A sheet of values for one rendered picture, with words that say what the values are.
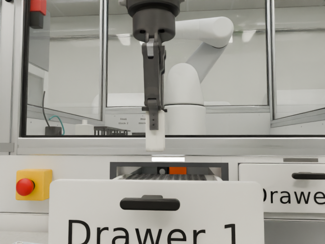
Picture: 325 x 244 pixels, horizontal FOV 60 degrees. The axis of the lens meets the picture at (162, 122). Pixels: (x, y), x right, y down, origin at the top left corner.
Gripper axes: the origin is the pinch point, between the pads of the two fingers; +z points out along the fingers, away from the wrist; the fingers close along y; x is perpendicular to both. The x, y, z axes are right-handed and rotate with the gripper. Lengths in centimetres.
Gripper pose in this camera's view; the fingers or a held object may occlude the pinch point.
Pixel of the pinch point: (155, 130)
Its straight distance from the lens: 49.0
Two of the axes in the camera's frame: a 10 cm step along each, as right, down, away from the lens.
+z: 0.1, 10.0, -0.3
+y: -0.8, -0.3, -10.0
